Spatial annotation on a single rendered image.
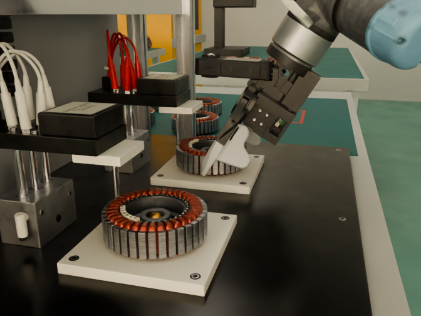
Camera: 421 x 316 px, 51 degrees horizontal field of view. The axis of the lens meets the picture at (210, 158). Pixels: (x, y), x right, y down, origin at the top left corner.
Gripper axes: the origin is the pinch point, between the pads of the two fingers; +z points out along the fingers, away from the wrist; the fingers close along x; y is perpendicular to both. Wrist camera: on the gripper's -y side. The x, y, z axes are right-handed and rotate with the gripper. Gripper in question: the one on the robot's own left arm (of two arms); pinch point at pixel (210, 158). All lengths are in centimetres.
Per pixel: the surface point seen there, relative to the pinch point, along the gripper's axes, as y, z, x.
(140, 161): -9.5, 7.2, -0.5
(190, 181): -0.2, 1.6, -7.5
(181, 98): -8.5, -6.2, -1.0
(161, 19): -120, 49, 323
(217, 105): -8.5, 6.5, 48.4
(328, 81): 19, -4, 133
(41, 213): -10.9, 4.8, -27.1
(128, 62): -17.9, -6.9, -2.9
